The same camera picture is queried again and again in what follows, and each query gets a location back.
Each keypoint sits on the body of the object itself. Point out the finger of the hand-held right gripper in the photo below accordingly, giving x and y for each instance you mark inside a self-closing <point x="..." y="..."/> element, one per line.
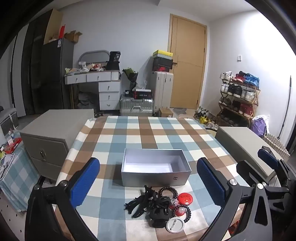
<point x="268" y="158"/>
<point x="246" y="172"/>

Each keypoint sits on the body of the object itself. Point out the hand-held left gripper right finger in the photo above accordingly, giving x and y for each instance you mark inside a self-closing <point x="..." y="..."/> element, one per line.
<point x="210" y="183"/>

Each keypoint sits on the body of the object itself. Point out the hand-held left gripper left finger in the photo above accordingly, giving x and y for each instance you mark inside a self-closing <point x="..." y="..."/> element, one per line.
<point x="85" y="183"/>

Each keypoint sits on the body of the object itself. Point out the red round pin badge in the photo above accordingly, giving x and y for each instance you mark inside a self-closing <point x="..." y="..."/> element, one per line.
<point x="185" y="198"/>

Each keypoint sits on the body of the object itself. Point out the small red clear ornament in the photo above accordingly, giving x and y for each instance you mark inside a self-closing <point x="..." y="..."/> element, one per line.
<point x="181" y="210"/>
<point x="174" y="202"/>

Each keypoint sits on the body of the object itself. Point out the silver cardboard box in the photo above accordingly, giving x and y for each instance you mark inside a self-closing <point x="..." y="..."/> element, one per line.
<point x="152" y="178"/>

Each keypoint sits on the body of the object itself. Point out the wicker basket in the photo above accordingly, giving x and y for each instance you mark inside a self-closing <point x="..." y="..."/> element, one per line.
<point x="276" y="144"/>

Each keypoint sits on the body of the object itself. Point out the purple bag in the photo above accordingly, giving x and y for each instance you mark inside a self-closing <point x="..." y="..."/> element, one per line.
<point x="258" y="127"/>

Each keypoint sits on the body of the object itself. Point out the black hair claw clip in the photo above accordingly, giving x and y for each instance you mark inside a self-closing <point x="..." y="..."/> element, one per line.
<point x="136" y="204"/>
<point x="159" y="215"/>

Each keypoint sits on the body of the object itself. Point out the silver round pin badge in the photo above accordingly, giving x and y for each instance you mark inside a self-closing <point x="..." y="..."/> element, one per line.
<point x="175" y="225"/>

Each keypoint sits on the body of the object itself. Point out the black curved pole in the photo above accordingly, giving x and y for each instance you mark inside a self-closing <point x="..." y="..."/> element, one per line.
<point x="288" y="97"/>

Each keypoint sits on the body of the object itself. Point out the pile of floor shoes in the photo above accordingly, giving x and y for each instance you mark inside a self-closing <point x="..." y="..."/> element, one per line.
<point x="205" y="118"/>

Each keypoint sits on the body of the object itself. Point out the grey drawer cabinet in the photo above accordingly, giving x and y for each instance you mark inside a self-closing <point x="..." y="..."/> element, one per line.
<point x="57" y="122"/>

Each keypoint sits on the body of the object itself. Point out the wooden shoe rack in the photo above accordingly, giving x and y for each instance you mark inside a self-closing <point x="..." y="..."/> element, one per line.
<point x="255" y="92"/>

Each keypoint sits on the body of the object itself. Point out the blue checkered cloth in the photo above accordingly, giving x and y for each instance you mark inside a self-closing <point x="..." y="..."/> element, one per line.
<point x="18" y="173"/>

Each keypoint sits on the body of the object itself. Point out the checkered tablecloth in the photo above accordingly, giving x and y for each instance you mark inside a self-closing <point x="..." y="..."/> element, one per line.
<point x="143" y="136"/>

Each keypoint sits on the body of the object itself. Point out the grey floor mat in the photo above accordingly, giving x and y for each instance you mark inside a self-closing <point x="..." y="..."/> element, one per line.
<point x="180" y="111"/>

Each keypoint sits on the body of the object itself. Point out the red packets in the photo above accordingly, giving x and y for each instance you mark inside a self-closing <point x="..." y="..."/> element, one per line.
<point x="13" y="143"/>

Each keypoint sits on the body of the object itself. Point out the grey cloth pile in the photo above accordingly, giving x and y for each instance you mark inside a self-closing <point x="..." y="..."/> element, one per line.
<point x="85" y="100"/>

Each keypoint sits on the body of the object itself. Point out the small cardboard box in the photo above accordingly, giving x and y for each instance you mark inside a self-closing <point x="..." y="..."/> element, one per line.
<point x="166" y="112"/>

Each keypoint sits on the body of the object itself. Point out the silver suitcase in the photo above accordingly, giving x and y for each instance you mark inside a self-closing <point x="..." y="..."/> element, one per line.
<point x="136" y="106"/>

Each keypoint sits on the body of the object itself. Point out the white dressing table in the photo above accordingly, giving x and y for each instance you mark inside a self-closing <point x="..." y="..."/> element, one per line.
<point x="108" y="89"/>

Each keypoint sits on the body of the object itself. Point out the small black box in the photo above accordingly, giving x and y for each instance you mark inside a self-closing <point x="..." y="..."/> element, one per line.
<point x="127" y="93"/>

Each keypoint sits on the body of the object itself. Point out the white upright suitcase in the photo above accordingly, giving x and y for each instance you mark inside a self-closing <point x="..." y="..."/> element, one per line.
<point x="163" y="90"/>

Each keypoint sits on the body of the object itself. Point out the black red-label box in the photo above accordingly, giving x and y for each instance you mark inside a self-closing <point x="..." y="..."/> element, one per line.
<point x="143" y="93"/>

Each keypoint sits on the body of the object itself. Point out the dark grey fridge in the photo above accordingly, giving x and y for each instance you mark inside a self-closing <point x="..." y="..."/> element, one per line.
<point x="53" y="76"/>

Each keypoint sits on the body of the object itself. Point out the clutter of toiletries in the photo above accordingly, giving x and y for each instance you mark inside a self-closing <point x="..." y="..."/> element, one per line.
<point x="87" y="67"/>

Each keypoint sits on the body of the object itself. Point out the black wrapped bouquet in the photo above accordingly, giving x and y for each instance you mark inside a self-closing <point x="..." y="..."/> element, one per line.
<point x="131" y="75"/>

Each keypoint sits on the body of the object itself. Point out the black paper bag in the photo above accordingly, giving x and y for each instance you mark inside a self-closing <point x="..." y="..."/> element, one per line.
<point x="113" y="61"/>

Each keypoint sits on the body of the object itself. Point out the black and red shoe box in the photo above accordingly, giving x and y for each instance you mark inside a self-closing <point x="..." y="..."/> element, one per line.
<point x="161" y="68"/>

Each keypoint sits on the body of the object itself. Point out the grey framed mirror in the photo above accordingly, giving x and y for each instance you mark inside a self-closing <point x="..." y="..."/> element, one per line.
<point x="93" y="56"/>

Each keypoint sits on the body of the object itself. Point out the wooden door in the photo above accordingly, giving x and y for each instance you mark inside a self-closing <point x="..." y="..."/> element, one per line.
<point x="187" y="58"/>

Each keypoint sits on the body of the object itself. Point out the dark tall cabinet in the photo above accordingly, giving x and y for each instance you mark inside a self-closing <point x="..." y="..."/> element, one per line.
<point x="34" y="58"/>

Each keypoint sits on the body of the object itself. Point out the yellow shoe box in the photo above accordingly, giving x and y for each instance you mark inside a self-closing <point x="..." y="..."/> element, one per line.
<point x="162" y="54"/>

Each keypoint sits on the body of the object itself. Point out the open cardboard box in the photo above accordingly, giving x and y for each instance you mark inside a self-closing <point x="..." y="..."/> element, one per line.
<point x="72" y="36"/>

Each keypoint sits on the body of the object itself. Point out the red tall box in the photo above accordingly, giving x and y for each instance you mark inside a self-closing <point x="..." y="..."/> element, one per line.
<point x="62" y="32"/>

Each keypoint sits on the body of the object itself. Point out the flat cardboard sheet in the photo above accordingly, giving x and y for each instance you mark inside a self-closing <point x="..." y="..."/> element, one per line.
<point x="53" y="25"/>

